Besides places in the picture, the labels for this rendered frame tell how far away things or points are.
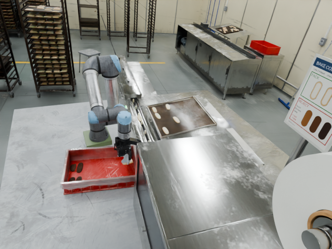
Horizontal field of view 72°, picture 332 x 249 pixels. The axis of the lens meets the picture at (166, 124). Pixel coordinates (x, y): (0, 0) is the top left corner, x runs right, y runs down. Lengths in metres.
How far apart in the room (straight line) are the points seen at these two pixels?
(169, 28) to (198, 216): 8.73
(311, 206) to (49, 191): 1.41
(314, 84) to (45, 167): 1.74
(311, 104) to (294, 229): 1.07
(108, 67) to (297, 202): 1.32
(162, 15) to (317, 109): 8.05
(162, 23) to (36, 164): 7.97
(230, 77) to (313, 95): 3.11
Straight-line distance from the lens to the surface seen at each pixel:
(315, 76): 1.53
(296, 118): 1.62
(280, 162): 2.11
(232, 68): 4.47
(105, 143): 1.86
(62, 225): 1.46
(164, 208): 0.88
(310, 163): 0.49
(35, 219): 1.52
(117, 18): 8.86
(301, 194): 0.52
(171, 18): 9.28
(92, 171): 1.68
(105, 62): 1.57
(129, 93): 2.43
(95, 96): 1.41
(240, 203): 0.97
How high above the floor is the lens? 2.01
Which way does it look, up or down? 34 degrees down
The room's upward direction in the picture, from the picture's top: 7 degrees clockwise
